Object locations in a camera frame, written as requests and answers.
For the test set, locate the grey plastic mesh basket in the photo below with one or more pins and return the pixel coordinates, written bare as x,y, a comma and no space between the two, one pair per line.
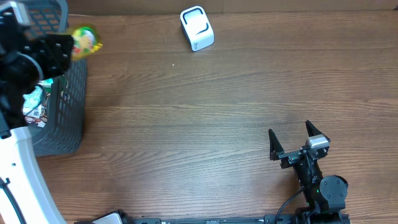
62,133

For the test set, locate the green white tissue pack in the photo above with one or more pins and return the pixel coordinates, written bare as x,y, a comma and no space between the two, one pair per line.
40,93

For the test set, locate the white barcode scanner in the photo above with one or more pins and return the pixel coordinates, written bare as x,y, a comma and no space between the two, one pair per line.
197,28

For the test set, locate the clear bottle yellow liquid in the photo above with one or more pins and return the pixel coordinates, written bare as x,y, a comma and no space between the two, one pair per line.
87,41

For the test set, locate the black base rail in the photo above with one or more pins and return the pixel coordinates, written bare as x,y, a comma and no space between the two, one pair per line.
121,217

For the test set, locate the brown patterned snack packet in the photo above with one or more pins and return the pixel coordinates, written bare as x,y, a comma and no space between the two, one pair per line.
37,116

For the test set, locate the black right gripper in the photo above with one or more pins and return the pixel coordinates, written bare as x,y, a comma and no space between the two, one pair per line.
290,157

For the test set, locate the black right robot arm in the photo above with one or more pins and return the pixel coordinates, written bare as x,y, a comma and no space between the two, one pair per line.
325,195

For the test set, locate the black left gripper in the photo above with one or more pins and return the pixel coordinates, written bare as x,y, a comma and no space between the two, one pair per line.
47,47

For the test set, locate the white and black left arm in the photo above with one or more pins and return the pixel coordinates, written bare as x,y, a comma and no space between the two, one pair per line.
25,197

